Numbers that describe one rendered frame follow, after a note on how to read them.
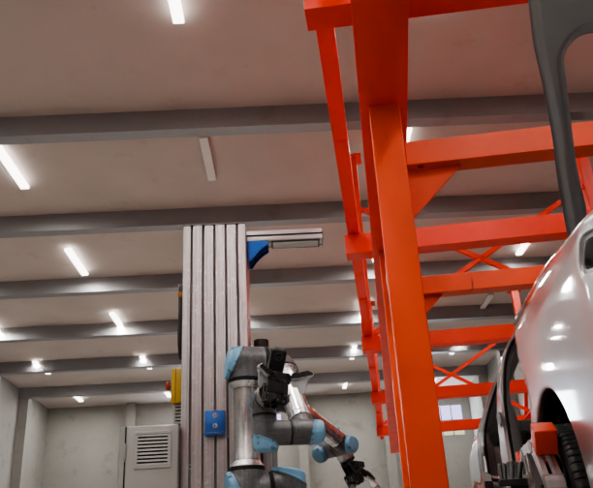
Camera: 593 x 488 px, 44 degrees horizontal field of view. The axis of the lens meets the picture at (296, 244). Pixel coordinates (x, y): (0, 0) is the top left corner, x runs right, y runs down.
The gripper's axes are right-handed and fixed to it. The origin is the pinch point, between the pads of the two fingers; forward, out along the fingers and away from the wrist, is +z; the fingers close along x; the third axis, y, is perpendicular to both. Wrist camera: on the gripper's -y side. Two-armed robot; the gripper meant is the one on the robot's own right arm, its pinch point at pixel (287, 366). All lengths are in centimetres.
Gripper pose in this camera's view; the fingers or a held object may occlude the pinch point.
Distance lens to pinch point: 202.6
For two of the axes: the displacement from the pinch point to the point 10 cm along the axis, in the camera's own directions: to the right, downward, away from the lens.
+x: -9.7, -1.8, -1.9
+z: 2.5, -4.1, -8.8
